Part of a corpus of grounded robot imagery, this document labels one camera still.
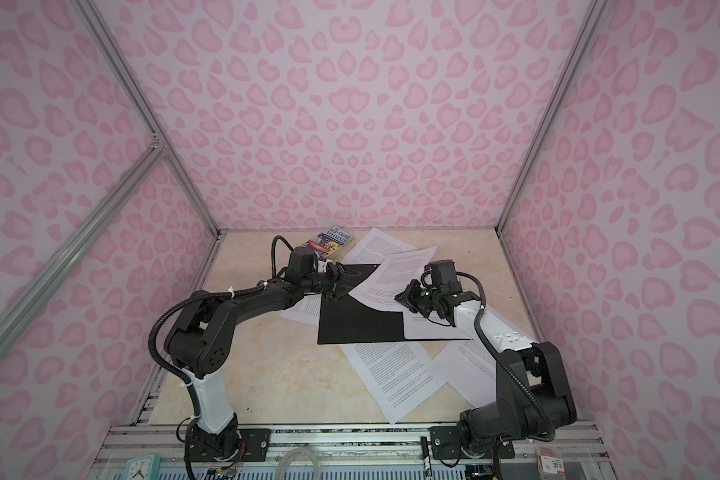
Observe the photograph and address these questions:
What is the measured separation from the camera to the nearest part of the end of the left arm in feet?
2.55

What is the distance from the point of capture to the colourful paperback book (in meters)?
1.13

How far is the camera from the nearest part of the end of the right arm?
0.65 meters
